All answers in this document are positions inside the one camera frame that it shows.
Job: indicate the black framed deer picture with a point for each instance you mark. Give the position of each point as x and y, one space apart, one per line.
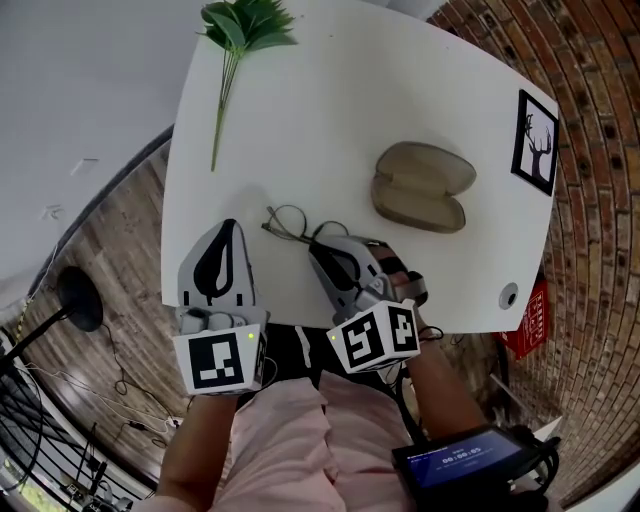
537 145

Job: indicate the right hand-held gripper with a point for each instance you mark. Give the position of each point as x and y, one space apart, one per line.
372 335

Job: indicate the person's right hand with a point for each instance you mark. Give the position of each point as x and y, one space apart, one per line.
400 277

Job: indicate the person's right forearm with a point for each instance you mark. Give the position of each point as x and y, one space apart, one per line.
440 395

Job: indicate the black forearm-mounted screen device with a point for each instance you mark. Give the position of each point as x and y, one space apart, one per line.
460 462

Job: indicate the red printed box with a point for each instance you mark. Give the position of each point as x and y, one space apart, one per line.
532 325

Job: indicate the green artificial plant sprig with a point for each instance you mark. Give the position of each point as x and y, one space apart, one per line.
240 25

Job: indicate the white charger on floor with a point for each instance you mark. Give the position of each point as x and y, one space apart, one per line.
172 423

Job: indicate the black round lamp stand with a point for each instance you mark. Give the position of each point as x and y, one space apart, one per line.
80 300

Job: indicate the olive glasses case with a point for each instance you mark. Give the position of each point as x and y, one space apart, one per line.
415 210

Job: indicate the pink shirt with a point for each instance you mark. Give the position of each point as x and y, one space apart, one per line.
300 445

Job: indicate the grey round table grommet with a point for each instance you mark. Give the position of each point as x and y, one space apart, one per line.
509 296

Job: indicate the person's left forearm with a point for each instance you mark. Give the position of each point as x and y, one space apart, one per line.
200 450

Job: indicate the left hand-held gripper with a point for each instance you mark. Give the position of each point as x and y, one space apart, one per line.
215 360

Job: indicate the thin metal round glasses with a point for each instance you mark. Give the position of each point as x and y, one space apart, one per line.
287 222

